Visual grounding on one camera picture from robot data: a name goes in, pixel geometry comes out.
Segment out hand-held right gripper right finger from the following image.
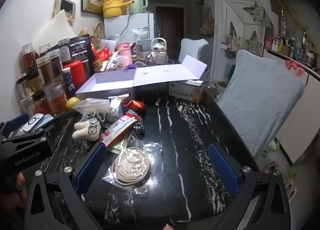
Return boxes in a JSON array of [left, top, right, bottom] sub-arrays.
[[208, 143, 292, 230]]

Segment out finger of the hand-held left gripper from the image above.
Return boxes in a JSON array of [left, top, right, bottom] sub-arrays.
[[0, 113, 30, 141], [0, 124, 56, 151]]

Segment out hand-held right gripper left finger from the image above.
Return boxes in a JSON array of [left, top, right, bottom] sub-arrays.
[[24, 142, 107, 230]]

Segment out clear bag with cord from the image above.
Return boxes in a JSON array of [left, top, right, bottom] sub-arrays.
[[102, 141, 163, 188]]

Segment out white plush toy with glasses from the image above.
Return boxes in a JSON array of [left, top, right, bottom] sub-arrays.
[[72, 116, 102, 142]]

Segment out red snack packet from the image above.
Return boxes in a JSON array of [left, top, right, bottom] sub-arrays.
[[99, 115, 140, 154]]

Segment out clear bag with white contents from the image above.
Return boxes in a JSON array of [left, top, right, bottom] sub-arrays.
[[72, 97, 112, 115]]

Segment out black white gingham cloth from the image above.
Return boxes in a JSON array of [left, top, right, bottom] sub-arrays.
[[124, 110, 146, 136]]

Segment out red gold foil packet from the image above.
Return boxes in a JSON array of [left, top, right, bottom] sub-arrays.
[[122, 100, 147, 116]]

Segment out lavender gift box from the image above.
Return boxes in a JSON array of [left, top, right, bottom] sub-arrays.
[[76, 55, 208, 101]]

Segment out person's left hand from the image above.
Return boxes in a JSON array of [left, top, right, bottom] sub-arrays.
[[0, 171, 29, 210]]

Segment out white rounded device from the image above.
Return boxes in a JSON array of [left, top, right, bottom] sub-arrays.
[[21, 113, 44, 133]]

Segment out light blue case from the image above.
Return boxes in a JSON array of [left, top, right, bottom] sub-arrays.
[[37, 114, 54, 128]]

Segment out yellow lemon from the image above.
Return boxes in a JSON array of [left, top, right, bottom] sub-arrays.
[[66, 97, 80, 113]]

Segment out pink slipper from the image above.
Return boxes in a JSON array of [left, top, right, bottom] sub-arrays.
[[264, 161, 280, 173]]

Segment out green slippers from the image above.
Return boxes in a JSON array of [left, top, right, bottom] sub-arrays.
[[261, 139, 280, 157]]

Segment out cluster of food jars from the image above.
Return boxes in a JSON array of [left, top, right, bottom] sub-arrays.
[[16, 38, 73, 118]]

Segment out blue tube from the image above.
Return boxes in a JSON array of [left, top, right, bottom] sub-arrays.
[[62, 68, 76, 98]]

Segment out red cylinder canister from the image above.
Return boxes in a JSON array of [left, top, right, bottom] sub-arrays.
[[62, 60, 87, 93]]

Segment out beige slipper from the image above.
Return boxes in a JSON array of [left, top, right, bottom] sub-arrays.
[[285, 175, 298, 202]]

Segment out large chair with pale cover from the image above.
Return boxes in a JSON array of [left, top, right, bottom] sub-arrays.
[[216, 50, 306, 158]]

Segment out printed cardboard box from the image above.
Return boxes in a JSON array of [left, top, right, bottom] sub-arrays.
[[169, 80, 204, 103]]

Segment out red carton green label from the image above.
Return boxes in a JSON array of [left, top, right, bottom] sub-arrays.
[[91, 45, 108, 73]]

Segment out green floor bag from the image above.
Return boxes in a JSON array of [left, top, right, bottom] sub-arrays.
[[227, 65, 236, 85]]

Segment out black printed food bag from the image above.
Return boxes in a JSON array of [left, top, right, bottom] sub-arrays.
[[69, 34, 94, 75]]

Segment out white foam board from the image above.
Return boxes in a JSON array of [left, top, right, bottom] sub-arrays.
[[32, 9, 75, 53]]

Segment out red printed packet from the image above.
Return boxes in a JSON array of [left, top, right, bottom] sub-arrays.
[[96, 47, 112, 62]]

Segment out white printed paper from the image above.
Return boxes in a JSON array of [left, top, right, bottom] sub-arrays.
[[100, 38, 117, 50]]

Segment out pink mug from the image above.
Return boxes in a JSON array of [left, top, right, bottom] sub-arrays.
[[115, 41, 133, 65]]

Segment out woven round fan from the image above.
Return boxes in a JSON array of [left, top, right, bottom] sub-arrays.
[[91, 21, 105, 39]]

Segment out pink cloth bow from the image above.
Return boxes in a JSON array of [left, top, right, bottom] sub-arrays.
[[285, 60, 304, 77]]

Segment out cream tote bag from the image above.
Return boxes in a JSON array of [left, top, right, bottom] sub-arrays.
[[226, 22, 242, 58], [246, 30, 264, 57]]

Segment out grey box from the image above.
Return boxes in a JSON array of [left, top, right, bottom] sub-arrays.
[[136, 40, 153, 53]]

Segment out row of cosmetic bottles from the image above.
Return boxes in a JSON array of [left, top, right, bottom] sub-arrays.
[[264, 32, 320, 68]]

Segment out green white bag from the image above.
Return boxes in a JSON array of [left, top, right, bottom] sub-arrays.
[[132, 28, 149, 41]]

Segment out yellow pot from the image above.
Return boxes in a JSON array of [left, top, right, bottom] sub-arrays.
[[102, 0, 133, 19]]

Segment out brown hanging bag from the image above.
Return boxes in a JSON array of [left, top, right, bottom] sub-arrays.
[[201, 6, 215, 38]]

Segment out white fridge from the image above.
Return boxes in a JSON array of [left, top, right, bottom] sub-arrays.
[[104, 13, 154, 45]]

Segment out dark brown door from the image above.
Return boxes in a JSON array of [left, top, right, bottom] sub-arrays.
[[155, 5, 185, 53]]

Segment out green electric kettle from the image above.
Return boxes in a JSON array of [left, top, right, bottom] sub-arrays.
[[129, 0, 148, 15]]

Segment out wall intercom panel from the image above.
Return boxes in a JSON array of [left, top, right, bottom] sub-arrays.
[[53, 0, 76, 22]]

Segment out black power cable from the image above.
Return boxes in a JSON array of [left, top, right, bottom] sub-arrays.
[[120, 14, 133, 43]]

